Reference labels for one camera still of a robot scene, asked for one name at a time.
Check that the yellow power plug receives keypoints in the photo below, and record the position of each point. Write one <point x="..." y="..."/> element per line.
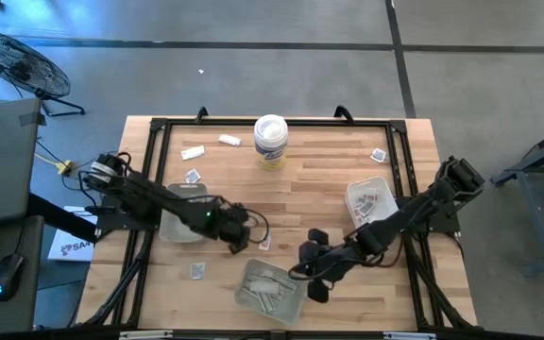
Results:
<point x="65" y="167"/>

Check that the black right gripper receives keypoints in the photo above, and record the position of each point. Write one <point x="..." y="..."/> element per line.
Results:
<point x="321" y="262"/>

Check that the grey print white packet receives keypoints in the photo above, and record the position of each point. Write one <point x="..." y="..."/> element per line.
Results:
<point x="379" y="155"/>
<point x="197" y="270"/>
<point x="192" y="175"/>

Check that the white bracket plate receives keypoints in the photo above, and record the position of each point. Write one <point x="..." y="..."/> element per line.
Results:
<point x="409" y="336"/>
<point x="145" y="335"/>

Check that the white paper box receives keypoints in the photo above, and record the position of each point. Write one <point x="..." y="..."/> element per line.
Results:
<point x="71" y="248"/>

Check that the translucent plastic bin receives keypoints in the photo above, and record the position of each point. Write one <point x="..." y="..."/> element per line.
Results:
<point x="385" y="208"/>
<point x="253" y="298"/>
<point x="174" y="232"/>

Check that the blue print antiseptic pad packet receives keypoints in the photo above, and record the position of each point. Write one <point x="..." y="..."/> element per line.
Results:
<point x="365" y="204"/>

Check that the black floor fan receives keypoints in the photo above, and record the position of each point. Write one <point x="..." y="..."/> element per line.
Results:
<point x="19" y="66"/>

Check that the green striped bandage strip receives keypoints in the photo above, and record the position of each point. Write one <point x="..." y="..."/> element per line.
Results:
<point x="265" y="302"/>
<point x="279" y="278"/>

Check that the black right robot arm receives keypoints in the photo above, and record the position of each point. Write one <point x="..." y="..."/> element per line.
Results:
<point x="409" y="215"/>

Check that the white gauze packet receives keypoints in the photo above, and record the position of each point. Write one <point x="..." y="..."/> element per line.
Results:
<point x="229" y="140"/>
<point x="192" y="152"/>
<point x="265" y="286"/>

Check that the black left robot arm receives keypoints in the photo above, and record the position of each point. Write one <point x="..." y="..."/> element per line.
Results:
<point x="158" y="196"/>

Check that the red print white packet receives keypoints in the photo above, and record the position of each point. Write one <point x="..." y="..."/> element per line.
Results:
<point x="372" y="198"/>
<point x="359" y="213"/>
<point x="265" y="244"/>

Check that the white lid wipes canister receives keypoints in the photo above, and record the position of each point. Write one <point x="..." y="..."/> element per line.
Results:
<point x="271" y="137"/>

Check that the dark grey desk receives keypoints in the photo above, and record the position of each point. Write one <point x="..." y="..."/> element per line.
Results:
<point x="30" y="245"/>

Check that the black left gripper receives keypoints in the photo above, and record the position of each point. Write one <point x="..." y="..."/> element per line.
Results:
<point x="234" y="229"/>

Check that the black computer mouse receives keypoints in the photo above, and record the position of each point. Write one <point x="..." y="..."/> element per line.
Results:
<point x="7" y="276"/>

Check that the blue grey metal cart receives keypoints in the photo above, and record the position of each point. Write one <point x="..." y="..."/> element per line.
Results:
<point x="536" y="175"/>

